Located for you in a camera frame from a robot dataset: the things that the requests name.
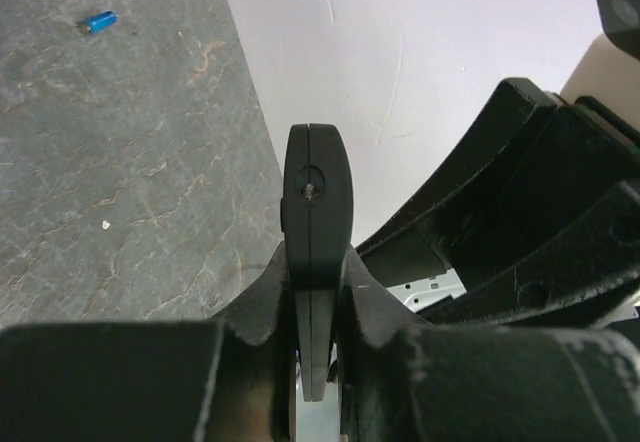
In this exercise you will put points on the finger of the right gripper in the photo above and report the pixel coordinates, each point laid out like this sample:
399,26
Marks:
442,210
559,245

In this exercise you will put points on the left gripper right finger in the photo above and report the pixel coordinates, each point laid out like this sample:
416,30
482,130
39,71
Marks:
403,379

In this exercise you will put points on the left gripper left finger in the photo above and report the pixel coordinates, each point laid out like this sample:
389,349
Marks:
226,378

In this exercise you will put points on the blue battery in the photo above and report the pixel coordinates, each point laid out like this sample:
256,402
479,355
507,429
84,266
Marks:
97,23

